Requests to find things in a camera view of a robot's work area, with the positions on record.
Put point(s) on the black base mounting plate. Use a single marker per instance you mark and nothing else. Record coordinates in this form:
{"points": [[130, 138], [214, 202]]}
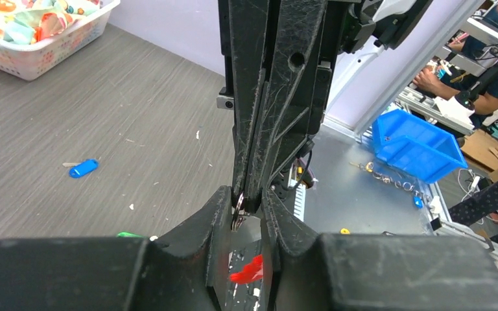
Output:
{"points": [[293, 187]]}

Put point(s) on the blue plastic bin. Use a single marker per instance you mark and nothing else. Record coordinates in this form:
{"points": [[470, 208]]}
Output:
{"points": [[415, 146]]}

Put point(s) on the small blue tag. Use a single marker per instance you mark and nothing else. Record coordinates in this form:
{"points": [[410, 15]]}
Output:
{"points": [[418, 202]]}

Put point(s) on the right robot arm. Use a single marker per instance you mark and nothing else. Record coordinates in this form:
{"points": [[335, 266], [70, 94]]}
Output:
{"points": [[384, 23]]}

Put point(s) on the colourful patterned cloth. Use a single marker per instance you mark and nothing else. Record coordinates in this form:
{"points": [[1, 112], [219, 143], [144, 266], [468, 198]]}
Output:
{"points": [[28, 22]]}

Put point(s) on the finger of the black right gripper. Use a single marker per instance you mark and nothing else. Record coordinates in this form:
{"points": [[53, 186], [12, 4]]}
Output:
{"points": [[291, 89], [247, 38]]}

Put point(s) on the green key tag key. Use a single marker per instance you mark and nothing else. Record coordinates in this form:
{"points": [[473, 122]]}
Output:
{"points": [[132, 235]]}

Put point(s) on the blue key tag key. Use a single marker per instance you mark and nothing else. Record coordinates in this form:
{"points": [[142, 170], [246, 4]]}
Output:
{"points": [[78, 170]]}

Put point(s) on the white plastic basket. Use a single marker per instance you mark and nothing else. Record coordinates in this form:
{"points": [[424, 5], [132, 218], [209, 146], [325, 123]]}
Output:
{"points": [[29, 62]]}

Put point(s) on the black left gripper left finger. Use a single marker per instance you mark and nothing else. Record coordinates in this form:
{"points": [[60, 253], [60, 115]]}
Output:
{"points": [[184, 269]]}

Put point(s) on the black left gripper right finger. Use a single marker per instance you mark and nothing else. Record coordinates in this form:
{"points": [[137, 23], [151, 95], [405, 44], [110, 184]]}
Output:
{"points": [[305, 270]]}

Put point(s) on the red key tag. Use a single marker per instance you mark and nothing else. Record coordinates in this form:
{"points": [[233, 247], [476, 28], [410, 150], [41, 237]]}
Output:
{"points": [[251, 272]]}

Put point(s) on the cardboard box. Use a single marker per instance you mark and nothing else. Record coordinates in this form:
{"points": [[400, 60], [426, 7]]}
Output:
{"points": [[482, 150]]}

